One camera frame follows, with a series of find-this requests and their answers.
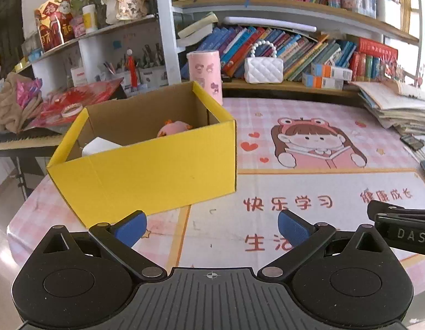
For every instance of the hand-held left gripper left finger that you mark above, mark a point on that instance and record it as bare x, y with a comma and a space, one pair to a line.
130, 228

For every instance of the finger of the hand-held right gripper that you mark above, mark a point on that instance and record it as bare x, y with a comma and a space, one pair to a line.
382, 220
397, 210

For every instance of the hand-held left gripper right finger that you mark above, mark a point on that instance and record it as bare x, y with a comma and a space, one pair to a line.
294, 228

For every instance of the yellow cardboard box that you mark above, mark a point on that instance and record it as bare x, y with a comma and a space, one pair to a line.
147, 178

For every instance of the white charger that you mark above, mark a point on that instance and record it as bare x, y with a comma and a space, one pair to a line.
97, 146

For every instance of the pink duck plush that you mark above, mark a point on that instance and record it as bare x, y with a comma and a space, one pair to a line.
174, 129

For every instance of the pink checked printed tablecloth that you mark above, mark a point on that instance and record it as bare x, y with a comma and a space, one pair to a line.
301, 185

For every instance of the black smartphone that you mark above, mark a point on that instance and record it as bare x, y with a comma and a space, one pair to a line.
412, 142

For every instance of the stack of open books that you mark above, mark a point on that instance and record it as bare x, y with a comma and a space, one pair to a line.
394, 106

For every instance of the black keyboard stand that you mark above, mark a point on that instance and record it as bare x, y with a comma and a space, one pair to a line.
23, 178

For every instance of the tape roll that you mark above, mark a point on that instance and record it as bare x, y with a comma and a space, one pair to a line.
71, 110

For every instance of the colourful paper flower card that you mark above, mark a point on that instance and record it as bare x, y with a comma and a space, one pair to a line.
401, 72

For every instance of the black electronic keyboard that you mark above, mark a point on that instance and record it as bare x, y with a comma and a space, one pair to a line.
20, 141

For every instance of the red paper decoration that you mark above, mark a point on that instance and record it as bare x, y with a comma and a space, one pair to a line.
85, 94

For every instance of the green upright book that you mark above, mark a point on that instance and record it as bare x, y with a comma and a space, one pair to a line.
368, 68

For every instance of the red upright dictionary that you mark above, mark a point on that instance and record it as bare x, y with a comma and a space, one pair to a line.
355, 65

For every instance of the white desk organizer with pens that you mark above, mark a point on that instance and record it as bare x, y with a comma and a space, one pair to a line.
152, 74

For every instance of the red tassel ornament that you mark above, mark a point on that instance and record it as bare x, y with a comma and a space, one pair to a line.
131, 70

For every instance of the white quilted handbag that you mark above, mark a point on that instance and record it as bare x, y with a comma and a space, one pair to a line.
264, 70

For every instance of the red thick dictionary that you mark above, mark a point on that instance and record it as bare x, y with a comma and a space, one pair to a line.
377, 48

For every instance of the pink shiny wrapping paper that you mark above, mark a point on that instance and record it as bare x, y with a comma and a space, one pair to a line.
28, 94

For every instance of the pink printed tin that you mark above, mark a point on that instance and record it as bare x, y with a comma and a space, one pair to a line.
205, 72

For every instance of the beige cloth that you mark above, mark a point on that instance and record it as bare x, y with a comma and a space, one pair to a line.
6, 106

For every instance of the row of colourful books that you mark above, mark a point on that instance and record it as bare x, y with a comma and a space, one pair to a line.
301, 51

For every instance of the white storage tub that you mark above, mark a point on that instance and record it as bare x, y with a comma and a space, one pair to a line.
387, 8

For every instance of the white flat board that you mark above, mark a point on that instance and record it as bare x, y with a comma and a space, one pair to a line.
267, 23

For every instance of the white bookshelf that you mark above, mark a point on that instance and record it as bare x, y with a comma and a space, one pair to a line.
164, 24

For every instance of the cream-paged thick book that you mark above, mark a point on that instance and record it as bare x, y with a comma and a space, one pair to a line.
197, 29

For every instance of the white cup yellow label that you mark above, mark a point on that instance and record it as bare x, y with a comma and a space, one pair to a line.
89, 17

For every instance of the red couple figure decoration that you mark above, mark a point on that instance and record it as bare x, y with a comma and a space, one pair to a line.
54, 24

